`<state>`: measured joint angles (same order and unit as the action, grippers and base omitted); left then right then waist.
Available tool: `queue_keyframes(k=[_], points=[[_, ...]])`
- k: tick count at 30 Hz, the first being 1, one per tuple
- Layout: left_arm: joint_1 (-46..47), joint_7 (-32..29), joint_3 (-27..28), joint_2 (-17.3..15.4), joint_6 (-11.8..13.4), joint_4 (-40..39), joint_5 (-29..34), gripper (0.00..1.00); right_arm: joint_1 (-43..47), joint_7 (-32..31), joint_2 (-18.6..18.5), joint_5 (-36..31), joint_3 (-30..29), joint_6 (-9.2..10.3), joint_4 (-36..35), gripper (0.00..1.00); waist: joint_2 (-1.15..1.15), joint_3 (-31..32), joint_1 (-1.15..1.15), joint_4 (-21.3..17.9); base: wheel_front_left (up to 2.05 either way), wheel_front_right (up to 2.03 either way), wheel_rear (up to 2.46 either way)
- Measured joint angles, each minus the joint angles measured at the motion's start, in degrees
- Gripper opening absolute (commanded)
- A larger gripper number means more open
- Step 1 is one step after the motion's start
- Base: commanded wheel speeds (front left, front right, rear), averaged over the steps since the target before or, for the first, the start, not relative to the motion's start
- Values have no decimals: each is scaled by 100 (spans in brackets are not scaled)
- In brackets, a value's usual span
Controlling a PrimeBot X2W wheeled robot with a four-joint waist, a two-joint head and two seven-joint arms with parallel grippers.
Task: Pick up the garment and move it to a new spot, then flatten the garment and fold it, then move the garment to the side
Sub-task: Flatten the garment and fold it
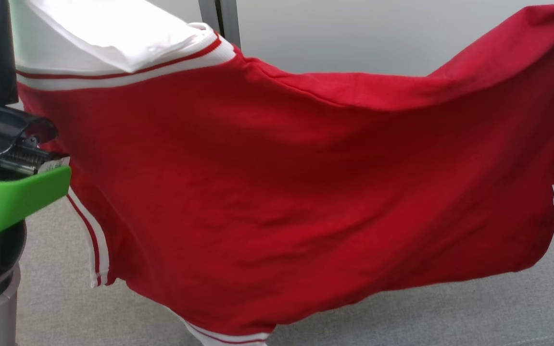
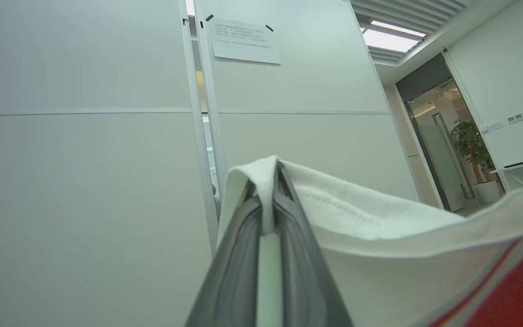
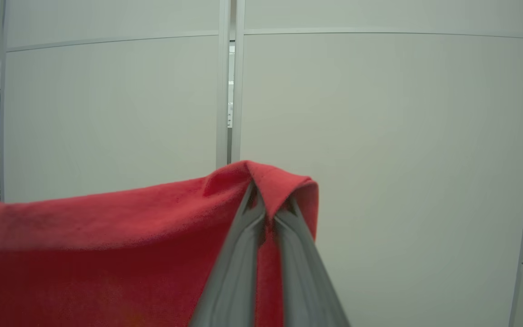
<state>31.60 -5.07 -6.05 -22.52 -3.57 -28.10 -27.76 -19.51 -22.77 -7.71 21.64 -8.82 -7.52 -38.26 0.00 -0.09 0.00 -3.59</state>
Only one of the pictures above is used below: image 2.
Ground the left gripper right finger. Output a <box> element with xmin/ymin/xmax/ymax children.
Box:
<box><xmin>273</xmin><ymin>161</ymin><xmax>353</xmax><ymax>327</ymax></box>

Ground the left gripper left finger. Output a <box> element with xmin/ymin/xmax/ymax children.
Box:
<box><xmin>184</xmin><ymin>179</ymin><xmax>264</xmax><ymax>327</ymax></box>

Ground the red white basketball jersey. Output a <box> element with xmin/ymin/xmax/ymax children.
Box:
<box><xmin>217</xmin><ymin>156</ymin><xmax>523</xmax><ymax>327</ymax></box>

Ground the glass door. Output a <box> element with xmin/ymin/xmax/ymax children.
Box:
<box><xmin>405</xmin><ymin>77</ymin><xmax>478</xmax><ymax>212</ymax></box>

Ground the white plant pot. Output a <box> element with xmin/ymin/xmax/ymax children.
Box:
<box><xmin>472</xmin><ymin>181</ymin><xmax>502</xmax><ymax>204</ymax></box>

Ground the green potted plant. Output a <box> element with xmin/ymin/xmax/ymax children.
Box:
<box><xmin>451</xmin><ymin>117</ymin><xmax>496</xmax><ymax>184</ymax></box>

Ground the white paper notice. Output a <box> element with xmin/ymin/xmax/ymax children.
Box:
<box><xmin>209</xmin><ymin>17</ymin><xmax>281</xmax><ymax>65</ymax></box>

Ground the white desk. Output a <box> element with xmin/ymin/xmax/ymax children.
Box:
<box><xmin>490</xmin><ymin>159</ymin><xmax>523</xmax><ymax>191</ymax></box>

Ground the ceiling light panel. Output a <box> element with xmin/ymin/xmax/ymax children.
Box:
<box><xmin>360</xmin><ymin>18</ymin><xmax>427</xmax><ymax>53</ymax></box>

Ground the grey metal partition post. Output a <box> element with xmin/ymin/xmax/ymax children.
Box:
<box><xmin>179</xmin><ymin>0</ymin><xmax>228</xmax><ymax>255</ymax></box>

